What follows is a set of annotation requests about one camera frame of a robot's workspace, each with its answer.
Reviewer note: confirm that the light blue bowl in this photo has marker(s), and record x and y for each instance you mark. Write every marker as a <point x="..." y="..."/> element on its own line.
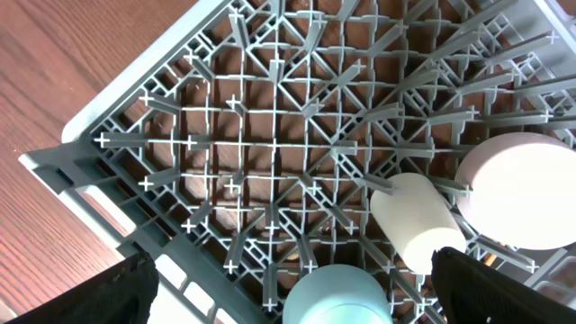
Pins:
<point x="337" y="294"/>

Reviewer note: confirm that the grey plastic dish rack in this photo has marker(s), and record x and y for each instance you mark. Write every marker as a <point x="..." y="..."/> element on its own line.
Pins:
<point x="242" y="148"/>

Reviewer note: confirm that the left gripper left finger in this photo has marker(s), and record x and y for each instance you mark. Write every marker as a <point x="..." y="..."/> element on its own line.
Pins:
<point x="123" y="293"/>

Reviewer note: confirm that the pink plate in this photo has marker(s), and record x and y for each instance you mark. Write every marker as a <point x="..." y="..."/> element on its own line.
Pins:
<point x="523" y="190"/>

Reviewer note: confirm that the wooden chopstick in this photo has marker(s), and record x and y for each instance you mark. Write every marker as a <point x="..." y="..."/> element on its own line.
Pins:
<point x="490" y="259"/>

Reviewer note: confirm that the cream white cup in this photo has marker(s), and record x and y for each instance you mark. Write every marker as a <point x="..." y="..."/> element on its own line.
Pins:
<point x="416" y="221"/>

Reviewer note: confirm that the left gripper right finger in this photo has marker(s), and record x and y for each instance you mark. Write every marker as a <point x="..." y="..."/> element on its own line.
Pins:
<point x="471" y="292"/>

